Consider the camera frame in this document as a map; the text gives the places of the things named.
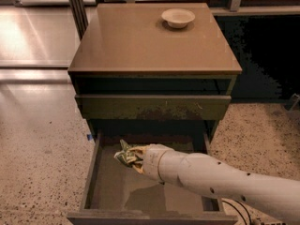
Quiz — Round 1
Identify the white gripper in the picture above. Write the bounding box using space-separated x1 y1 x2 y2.
129 143 172 182

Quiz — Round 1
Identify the green jalapeno chip bag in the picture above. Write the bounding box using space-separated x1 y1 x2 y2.
114 140 143 168

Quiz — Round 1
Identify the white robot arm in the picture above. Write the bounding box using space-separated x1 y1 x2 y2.
127 144 300 225

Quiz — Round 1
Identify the open lower drawer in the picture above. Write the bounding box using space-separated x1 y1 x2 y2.
67 134 237 225

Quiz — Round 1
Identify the closed upper drawer front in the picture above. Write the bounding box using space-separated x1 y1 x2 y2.
75 95 232 121

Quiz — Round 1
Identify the brown drawer cabinet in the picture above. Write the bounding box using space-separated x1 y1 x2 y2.
68 3 242 137

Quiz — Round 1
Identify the blue tape piece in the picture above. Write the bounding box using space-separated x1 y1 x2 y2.
86 134 93 141

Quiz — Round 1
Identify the white ceramic bowl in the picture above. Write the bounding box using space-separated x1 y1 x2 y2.
161 8 195 29

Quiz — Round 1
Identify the black cable on floor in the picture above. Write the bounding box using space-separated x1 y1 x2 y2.
221 199 253 225

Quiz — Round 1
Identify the dark metal post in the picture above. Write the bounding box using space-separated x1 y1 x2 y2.
68 0 88 39

